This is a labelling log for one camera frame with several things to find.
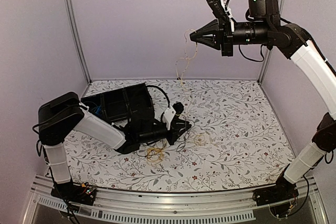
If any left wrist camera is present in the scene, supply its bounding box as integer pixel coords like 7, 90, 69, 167
161, 102, 184, 130

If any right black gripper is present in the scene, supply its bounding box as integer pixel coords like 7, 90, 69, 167
191, 16, 271, 56

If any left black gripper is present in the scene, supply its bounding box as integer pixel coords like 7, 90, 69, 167
138, 120, 191, 146

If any blue cable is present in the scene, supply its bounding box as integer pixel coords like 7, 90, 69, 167
83, 102, 104, 117

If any black three-compartment bin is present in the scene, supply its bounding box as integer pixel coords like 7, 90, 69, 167
81, 83, 154, 123

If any black cable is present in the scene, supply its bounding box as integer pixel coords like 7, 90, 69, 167
136, 119, 196, 156

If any aluminium front rail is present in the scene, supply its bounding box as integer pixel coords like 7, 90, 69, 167
23, 175, 331, 223

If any floral tablecloth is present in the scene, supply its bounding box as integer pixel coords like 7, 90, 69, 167
65, 80, 294, 192

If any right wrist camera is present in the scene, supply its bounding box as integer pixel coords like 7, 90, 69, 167
206, 0, 235, 32

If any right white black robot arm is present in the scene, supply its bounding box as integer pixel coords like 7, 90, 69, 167
190, 0, 335, 201

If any right aluminium corner post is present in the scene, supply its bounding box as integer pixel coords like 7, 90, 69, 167
257, 0, 289, 83

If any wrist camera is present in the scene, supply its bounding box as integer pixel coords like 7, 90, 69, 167
206, 0, 235, 32
161, 102, 184, 130

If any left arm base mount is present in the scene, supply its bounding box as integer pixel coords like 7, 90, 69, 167
51, 180, 97, 206

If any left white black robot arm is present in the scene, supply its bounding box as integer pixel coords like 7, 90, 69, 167
33, 83, 191, 200

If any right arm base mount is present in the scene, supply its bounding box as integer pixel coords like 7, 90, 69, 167
252, 177, 299, 206

